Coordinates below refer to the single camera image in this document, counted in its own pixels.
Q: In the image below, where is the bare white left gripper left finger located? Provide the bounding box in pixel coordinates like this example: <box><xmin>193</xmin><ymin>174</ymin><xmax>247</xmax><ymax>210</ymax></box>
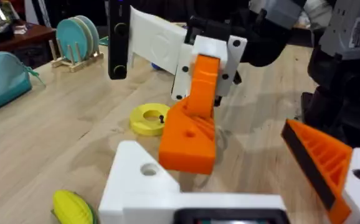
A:
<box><xmin>98</xmin><ymin>140</ymin><xmax>181</xmax><ymax>224</ymax></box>

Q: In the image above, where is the white orange left gripper right finger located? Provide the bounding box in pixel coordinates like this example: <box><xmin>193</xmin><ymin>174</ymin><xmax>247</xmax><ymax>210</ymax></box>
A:
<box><xmin>280</xmin><ymin>119</ymin><xmax>360</xmax><ymax>224</ymax></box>

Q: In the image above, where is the yellow disc with hole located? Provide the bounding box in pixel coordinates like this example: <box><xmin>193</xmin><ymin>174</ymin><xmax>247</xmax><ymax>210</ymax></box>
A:
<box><xmin>129</xmin><ymin>103</ymin><xmax>171</xmax><ymax>137</ymax></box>

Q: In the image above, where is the yellow toy corn cob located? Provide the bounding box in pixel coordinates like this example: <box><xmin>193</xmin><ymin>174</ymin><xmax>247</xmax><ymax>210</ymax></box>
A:
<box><xmin>50</xmin><ymin>189</ymin><xmax>98</xmax><ymax>224</ymax></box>

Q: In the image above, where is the light blue plate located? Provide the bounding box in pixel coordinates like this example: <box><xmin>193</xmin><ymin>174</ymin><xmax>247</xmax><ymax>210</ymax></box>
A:
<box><xmin>75</xmin><ymin>14</ymin><xmax>101</xmax><ymax>55</ymax></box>

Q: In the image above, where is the pale green plate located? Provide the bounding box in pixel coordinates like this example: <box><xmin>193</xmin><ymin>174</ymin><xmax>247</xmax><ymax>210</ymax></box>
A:
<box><xmin>69</xmin><ymin>16</ymin><xmax>95</xmax><ymax>60</ymax></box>

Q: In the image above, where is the wooden peg rack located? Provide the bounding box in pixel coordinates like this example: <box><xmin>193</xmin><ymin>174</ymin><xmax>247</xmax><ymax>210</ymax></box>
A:
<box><xmin>49</xmin><ymin>39</ymin><xmax>105</xmax><ymax>73</ymax></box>

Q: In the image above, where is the teal plate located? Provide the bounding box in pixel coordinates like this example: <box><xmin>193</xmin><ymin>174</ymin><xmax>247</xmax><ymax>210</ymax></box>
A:
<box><xmin>55</xmin><ymin>18</ymin><xmax>89</xmax><ymax>63</ymax></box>

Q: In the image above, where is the teal zip bag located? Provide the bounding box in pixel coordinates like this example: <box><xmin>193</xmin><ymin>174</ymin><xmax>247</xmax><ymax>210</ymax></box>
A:
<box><xmin>0</xmin><ymin>50</ymin><xmax>46</xmax><ymax>118</ymax></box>

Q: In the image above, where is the dark wooden side table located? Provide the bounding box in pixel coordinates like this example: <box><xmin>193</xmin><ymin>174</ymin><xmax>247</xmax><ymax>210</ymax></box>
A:
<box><xmin>0</xmin><ymin>22</ymin><xmax>57</xmax><ymax>69</ymax></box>

